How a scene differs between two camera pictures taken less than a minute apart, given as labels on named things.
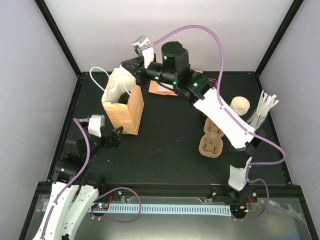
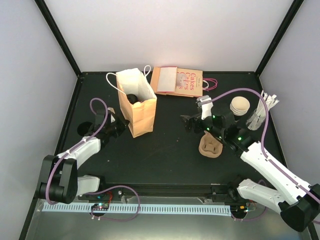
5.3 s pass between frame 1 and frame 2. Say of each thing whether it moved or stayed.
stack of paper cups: stayed
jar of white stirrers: stayed
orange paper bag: moved
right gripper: moved
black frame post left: stayed
